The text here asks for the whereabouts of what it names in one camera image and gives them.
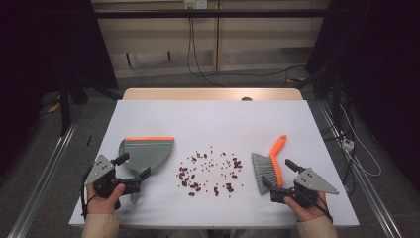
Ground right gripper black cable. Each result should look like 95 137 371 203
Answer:
310 197 335 224

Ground person's left hand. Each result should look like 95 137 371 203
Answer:
86 182 127 216

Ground white wall socket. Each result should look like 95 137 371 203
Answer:
183 0 208 10

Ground black cable along floor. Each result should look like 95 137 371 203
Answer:
191 18 306 79

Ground white board table cover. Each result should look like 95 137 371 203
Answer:
68 99 361 230

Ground white cable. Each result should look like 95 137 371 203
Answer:
339 103 382 178

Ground white power adapter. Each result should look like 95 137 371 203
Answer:
341 138 356 152

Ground gray dustpan with orange edge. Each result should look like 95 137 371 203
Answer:
118 136 175 204

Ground light wooden table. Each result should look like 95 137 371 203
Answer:
122 87 304 101

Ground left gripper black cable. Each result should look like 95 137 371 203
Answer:
80 165 97 220

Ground black curtain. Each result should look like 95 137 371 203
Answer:
304 0 420 191
0 0 119 178

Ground black horizontal bar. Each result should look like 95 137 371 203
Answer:
93 9 331 19

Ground black metal stand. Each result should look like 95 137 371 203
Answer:
58 73 124 137
296 62 345 128

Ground red beans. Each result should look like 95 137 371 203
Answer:
176 145 246 198

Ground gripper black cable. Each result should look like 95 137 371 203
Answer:
80 165 97 220
310 197 335 224

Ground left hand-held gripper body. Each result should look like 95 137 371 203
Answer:
84 154 143 199

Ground person's right hand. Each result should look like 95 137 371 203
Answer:
283 191 330 223

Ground black floor cable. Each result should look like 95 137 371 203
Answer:
321 112 358 196

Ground orange brush with gray bristles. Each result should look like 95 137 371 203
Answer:
251 134 288 196

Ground black hanging cable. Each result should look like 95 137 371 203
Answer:
186 17 227 88

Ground aluminium floor rail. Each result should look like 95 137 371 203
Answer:
317 100 403 238
8 122 77 238

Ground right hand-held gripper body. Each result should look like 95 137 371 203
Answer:
270 167 340 209

